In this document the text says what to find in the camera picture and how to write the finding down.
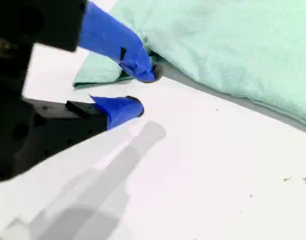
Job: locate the pale green t-shirt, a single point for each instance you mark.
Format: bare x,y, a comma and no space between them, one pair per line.
218,37

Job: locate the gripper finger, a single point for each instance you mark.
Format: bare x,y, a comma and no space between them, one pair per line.
118,110
113,37

